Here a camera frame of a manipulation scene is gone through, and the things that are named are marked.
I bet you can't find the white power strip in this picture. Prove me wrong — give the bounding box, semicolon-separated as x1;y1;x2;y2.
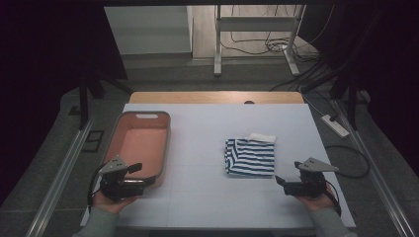
320;114;351;138

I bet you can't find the dark curtain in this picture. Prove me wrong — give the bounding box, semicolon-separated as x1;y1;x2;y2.
0;3;128;206
297;3;419;177

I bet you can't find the person's right hand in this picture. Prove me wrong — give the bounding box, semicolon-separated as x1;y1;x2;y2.
295;183;336;213

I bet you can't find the orange basket with grey rim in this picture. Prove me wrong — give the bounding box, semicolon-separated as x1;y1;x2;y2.
103;110;172;191

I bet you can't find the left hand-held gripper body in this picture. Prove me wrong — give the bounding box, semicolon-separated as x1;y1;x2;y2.
98;154;146;202

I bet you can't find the white board table cover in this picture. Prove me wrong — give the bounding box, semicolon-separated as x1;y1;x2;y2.
80;103;358;230

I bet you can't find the white cabinet panel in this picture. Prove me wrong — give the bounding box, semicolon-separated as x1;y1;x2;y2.
104;5;194;56

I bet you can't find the black looped floor cable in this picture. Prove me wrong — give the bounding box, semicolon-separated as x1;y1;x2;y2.
323;144;371;180

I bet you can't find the black metal stand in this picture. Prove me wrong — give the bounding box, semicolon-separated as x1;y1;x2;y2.
78;67;134;130
328;63;361;131

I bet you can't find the dark floor socket cover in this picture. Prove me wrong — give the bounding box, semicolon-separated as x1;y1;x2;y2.
81;129;106;153

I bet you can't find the white power strip cable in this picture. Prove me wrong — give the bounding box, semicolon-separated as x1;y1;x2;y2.
297;86;326;119

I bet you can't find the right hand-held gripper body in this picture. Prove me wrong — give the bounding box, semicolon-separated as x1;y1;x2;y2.
283;157;339;199

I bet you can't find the blue white striped garment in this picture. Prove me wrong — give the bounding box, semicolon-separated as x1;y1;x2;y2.
223;132;278;179

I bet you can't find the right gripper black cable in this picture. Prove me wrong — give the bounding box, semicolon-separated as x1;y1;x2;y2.
323;180;343;217

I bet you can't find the wooden table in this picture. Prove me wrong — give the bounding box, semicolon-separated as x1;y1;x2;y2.
127;91;305;105

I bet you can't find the tangle of floor cables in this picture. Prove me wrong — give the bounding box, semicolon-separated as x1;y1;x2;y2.
219;4;334;57

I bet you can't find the person's left hand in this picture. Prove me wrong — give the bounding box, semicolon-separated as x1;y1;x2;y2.
91;190;138;215

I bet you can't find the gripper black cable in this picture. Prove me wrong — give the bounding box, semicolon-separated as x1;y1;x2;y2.
323;180;343;217
86;162;107;213

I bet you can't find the aluminium floor rail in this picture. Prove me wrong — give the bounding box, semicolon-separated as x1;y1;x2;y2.
331;100;417;237
25;118;96;237

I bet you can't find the white metal stand frame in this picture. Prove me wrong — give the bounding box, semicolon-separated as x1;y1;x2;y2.
213;4;306;78

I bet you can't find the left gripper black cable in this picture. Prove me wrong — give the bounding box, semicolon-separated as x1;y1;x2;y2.
86;162;107;213

